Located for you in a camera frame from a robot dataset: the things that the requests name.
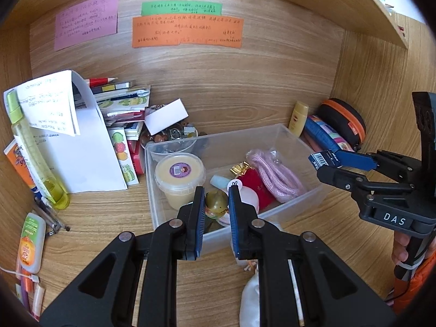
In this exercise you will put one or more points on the round tub with purple label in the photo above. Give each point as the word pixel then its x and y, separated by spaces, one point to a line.
pixel 177 180

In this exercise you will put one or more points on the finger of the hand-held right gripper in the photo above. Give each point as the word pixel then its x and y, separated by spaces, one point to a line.
pixel 340 175
pixel 361 161

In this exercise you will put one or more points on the mint green tube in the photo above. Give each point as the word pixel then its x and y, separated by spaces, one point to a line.
pixel 218 181

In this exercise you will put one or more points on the white ceramic bowl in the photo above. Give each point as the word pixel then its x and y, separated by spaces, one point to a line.
pixel 170 150

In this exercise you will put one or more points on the black case with orange zip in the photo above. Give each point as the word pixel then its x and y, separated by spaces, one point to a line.
pixel 344 115

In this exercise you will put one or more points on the green paper note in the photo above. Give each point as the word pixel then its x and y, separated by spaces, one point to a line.
pixel 180 8

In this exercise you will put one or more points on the orange and white tube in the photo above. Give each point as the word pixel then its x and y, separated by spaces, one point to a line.
pixel 17 160

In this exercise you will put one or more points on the white folded paper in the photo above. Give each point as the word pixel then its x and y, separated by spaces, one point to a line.
pixel 92 156

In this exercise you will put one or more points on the red box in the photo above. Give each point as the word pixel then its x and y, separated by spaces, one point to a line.
pixel 138 158

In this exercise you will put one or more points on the small blue box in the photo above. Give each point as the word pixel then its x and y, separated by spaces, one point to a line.
pixel 323 159

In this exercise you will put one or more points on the clear plastic storage box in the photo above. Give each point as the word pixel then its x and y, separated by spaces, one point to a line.
pixel 299 190

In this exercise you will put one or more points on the pile of cards and packets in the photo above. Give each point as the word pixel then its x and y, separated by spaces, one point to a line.
pixel 126 104

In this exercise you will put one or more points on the red pouch with gold tassel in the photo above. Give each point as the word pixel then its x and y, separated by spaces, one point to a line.
pixel 260 185

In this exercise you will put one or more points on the white cloth bag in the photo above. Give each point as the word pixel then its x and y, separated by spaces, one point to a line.
pixel 250 299

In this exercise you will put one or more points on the blue pencil case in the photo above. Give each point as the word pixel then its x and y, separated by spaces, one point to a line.
pixel 327 133

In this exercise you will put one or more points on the pens at left edge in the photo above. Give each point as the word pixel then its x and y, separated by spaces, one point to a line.
pixel 35 299

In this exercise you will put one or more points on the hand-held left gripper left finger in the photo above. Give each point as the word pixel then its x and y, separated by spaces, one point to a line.
pixel 199 221

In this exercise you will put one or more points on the bunch of pens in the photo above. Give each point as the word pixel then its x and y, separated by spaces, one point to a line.
pixel 51 219

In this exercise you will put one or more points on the wooden desktop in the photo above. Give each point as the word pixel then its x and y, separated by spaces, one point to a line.
pixel 102 218

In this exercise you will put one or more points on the white blank card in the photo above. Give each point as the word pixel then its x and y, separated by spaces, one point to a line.
pixel 167 115

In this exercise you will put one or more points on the wooden shelf board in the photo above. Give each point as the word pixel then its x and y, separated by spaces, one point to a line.
pixel 378 3

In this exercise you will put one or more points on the white bottle with orange label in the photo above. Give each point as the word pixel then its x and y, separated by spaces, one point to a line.
pixel 32 245

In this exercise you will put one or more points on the person's right hand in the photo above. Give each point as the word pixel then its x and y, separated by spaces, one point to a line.
pixel 401 250

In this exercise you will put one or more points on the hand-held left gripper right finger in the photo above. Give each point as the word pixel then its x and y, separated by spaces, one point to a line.
pixel 234 221

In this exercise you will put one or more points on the orange paper note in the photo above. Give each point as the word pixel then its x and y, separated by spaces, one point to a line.
pixel 187 32

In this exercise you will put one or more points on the red pencil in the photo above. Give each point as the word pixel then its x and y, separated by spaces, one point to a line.
pixel 100 81

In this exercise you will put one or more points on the olive green round trinket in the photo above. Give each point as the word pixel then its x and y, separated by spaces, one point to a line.
pixel 216 202

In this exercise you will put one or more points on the fruit sticker sheet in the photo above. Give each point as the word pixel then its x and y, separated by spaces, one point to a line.
pixel 124 156

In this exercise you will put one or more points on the white round case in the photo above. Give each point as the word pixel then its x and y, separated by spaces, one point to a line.
pixel 250 199

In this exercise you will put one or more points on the white printed receipt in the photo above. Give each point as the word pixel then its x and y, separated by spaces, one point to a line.
pixel 47 102

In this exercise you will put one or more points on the small yellow bottle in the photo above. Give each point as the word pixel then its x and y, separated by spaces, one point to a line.
pixel 298 119

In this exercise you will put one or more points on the pink paper note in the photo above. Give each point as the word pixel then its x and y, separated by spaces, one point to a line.
pixel 87 20

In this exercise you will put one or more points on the yellow-green spray bottle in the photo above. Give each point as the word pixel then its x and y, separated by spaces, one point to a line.
pixel 32 153

